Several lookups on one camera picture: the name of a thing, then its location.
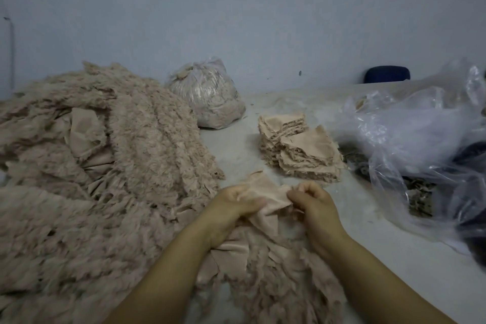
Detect beige fabric piece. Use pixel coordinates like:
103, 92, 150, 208
228, 170, 297, 244

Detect person's left forearm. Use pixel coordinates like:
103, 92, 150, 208
102, 232, 223, 324

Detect large clear plastic bag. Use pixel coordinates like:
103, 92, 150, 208
334, 58, 486, 249

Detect large pile beige fabric scraps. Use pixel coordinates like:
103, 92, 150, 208
0, 61, 226, 324

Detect clear bag of beige scraps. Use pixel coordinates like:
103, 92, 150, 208
167, 57, 248, 130

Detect person's right forearm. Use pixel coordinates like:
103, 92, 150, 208
322, 232, 457, 324

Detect stack of sorted beige pieces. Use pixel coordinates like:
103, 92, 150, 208
257, 112, 308, 165

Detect person's right hand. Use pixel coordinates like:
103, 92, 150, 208
286, 180, 350, 256

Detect beige scrap strips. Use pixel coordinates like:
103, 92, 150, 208
186, 225, 350, 324

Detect blue chair back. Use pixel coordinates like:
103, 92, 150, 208
363, 65, 412, 84

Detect person's left hand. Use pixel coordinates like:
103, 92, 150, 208
193, 185, 268, 251

